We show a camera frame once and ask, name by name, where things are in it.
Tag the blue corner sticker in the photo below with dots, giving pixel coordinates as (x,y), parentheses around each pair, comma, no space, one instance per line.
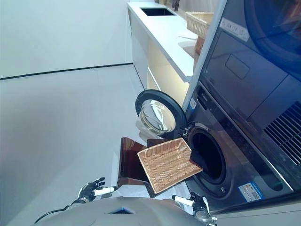
(192,104)

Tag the energy label sticker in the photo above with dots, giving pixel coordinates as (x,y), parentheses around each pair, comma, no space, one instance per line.
(250,191)

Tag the black inset sink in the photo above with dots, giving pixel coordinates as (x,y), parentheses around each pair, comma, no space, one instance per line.
(157,11)

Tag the brown translucent acrylic stool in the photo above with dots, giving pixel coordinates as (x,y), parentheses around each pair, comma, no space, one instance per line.
(127,160)

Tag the white shelf cabinet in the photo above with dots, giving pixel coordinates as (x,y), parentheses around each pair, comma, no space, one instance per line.
(162,42)

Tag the white dryer label sticker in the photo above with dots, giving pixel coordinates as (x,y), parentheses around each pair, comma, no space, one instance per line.
(235,29)

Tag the woven wicker basket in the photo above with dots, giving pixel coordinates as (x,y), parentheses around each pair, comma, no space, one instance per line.
(169,164)

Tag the round glass washer door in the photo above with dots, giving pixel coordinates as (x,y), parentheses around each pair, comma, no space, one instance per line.
(156,115)

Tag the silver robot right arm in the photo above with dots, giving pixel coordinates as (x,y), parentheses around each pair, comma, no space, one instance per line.
(204,216)

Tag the brown cardboard box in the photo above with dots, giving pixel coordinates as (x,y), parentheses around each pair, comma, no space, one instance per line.
(200,44)

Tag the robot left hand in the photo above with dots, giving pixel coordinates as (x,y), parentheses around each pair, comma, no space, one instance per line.
(88,190)

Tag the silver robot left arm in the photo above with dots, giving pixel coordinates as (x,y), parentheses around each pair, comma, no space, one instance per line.
(80,203)

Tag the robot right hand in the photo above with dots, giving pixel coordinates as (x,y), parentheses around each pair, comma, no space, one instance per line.
(200,203)

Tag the pale wicker tray basket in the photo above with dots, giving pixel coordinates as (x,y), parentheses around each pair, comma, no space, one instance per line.
(198,21)

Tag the silver robot torso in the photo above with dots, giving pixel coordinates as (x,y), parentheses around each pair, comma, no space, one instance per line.
(129,214)

